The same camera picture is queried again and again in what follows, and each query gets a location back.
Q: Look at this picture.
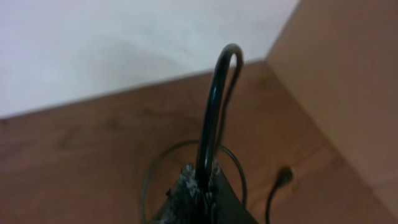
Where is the black cable bundle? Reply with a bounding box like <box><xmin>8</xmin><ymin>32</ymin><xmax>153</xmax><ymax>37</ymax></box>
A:
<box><xmin>139</xmin><ymin>43</ymin><xmax>295</xmax><ymax>224</ymax></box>

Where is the frayed right gripper left finger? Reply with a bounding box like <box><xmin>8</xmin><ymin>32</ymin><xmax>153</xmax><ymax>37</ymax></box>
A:
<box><xmin>146</xmin><ymin>163</ymin><xmax>207</xmax><ymax>224</ymax></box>

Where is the frayed right gripper right finger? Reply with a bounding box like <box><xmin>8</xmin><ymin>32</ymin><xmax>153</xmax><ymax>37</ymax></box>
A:
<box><xmin>206</xmin><ymin>162</ymin><xmax>257</xmax><ymax>224</ymax></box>

